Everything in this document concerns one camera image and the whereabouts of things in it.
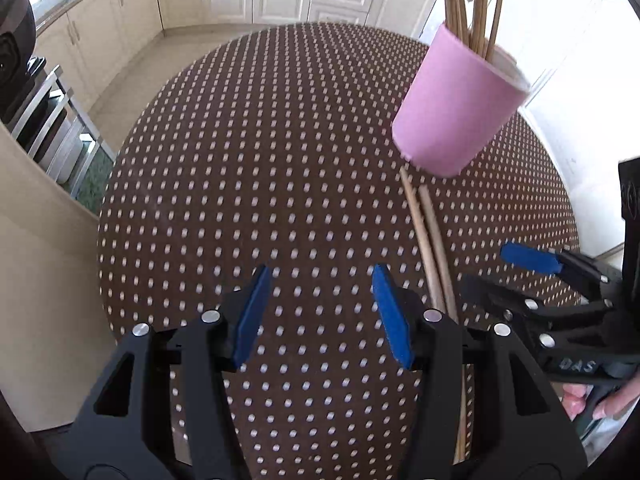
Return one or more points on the person right hand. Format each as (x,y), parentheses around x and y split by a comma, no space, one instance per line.
(574,400)

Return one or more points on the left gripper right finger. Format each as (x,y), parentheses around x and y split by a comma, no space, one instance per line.
(485,410)

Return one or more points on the brown polka dot tablecloth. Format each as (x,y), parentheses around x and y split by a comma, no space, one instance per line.
(276,149)

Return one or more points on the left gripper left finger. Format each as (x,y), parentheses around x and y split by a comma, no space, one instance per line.
(159,409)

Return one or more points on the white door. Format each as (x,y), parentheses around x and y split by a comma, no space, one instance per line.
(581,58)

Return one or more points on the pink cylindrical utensil holder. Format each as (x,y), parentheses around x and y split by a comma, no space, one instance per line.
(456,104)

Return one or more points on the metal storage rack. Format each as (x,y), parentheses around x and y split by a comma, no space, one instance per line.
(45,117)

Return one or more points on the cream lower kitchen cabinets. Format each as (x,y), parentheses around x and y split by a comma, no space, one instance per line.
(93,40)

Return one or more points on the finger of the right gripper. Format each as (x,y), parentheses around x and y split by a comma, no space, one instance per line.
(525,304)
(550,262)

